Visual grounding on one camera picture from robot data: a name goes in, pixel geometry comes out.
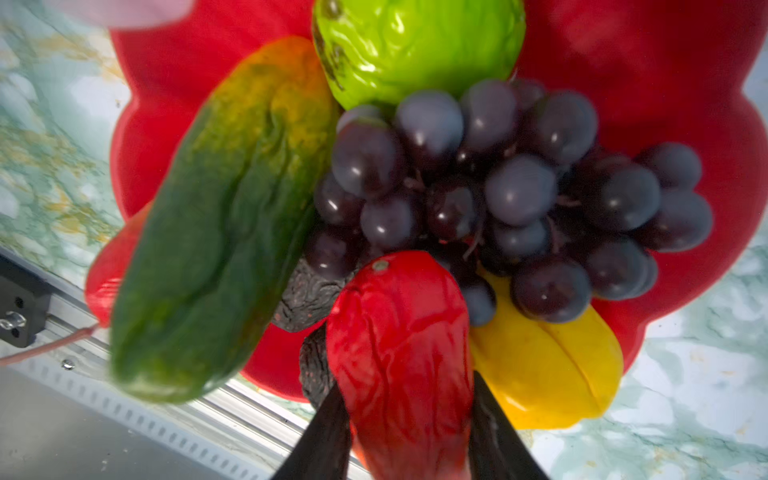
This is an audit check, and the pink translucent plastic bag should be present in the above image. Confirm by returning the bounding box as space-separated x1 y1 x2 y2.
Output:
46 0 196 29

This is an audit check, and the yellow star fruit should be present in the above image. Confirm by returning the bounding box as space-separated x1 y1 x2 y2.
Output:
469 271 624 430

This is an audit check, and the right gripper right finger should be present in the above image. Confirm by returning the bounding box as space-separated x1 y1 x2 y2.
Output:
468 371 549 480

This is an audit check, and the dark avocado right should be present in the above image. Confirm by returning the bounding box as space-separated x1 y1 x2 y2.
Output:
299 324 335 410

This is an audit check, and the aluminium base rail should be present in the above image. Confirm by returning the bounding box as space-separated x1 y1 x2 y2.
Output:
1 250 313 479

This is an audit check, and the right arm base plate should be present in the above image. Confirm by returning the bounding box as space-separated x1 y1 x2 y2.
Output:
0 256 51 349

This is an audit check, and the dark avocado left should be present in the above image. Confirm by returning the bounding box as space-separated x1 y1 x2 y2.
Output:
271 258 355 333

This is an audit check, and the green papaya fruit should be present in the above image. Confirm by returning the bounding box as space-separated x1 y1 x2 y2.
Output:
110 37 340 403

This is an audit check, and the dark purple grape bunch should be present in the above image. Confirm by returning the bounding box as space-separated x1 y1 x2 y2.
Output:
305 79 714 327

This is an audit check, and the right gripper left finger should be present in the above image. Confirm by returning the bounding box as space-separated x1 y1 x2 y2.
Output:
271 385 352 480

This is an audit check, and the dark avocado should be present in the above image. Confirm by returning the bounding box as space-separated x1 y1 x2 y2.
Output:
299 324 335 410
271 258 355 333

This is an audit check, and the red flower-shaped plate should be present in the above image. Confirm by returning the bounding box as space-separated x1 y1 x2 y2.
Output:
86 1 767 398

